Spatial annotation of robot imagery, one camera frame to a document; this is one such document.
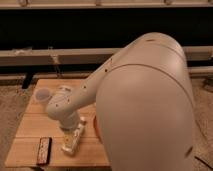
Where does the white plastic bottle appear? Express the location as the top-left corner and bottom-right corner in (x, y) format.
(61, 117), (87, 156)

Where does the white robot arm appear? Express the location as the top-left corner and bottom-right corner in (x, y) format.
(46, 32), (195, 171)

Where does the orange ceramic bowl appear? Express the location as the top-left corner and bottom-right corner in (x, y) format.
(93, 116), (102, 143)

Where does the dark rectangular snack bar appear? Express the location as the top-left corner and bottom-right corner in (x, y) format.
(36, 137), (52, 165)

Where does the wooden table board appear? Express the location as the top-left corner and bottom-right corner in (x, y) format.
(4, 78), (112, 168)

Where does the white plastic cup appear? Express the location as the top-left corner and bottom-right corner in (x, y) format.
(34, 87), (52, 108)

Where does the black cable on floor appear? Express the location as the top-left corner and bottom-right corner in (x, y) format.
(195, 155), (213, 170)

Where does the grey metal rail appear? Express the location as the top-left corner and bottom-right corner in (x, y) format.
(0, 45), (213, 67)

